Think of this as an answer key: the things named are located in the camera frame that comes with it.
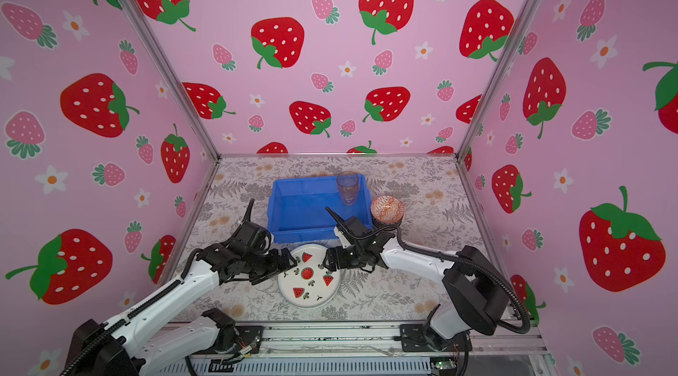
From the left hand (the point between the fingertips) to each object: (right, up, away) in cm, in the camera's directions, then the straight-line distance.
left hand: (288, 267), depth 80 cm
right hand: (+13, 0, +3) cm, 13 cm away
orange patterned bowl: (+33, +16, +14) cm, 39 cm away
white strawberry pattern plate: (+6, -6, +2) cm, 9 cm away
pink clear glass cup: (+18, +26, +21) cm, 38 cm away
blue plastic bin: (-2, +14, +22) cm, 26 cm away
